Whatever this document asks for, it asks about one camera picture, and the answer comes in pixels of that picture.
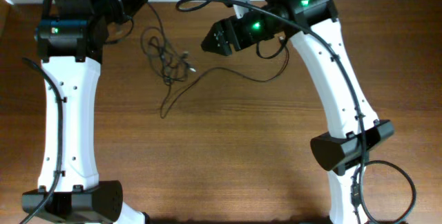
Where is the long black usb cable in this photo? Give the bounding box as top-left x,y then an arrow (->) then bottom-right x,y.
159,35 -> 291,120

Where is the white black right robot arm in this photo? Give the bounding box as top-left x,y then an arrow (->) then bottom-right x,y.
201,0 -> 394,223

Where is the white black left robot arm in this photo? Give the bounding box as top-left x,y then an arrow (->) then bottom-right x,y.
21,0 -> 150,223

